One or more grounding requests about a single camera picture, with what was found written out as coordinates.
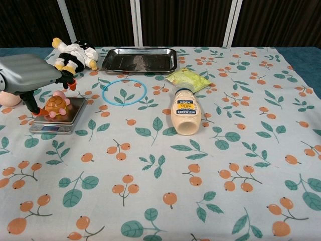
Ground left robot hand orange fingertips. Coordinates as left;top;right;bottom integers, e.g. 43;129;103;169
0;53;77;116

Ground pink orange turtle toy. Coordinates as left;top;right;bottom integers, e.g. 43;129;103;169
41;90;72;119

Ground silver digital kitchen scale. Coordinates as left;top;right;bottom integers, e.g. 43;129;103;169
28;97;87;136

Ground peach coloured ball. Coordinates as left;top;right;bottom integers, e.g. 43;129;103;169
0;90;23;106

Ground black white plush doll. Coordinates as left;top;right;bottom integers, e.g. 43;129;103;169
51;37;99;76

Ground rectangular metal tray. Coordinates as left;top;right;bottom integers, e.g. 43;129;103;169
101;47;181;74

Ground yellow-green snack packet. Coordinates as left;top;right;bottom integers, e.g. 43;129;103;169
165;68;211;92

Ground mayonnaise squeeze bottle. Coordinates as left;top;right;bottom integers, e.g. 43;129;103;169
171;83;203;137

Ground floral leaf print tablecloth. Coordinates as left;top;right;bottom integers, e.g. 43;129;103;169
0;46;321;241

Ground blue table cover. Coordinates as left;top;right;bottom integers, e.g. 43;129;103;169
0;46;321;94

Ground white partition post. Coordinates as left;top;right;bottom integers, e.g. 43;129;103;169
223;0;244;47
128;0;144;47
57;0;77;47

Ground thin blue ring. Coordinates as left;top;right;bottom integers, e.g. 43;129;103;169
101;78;148;106

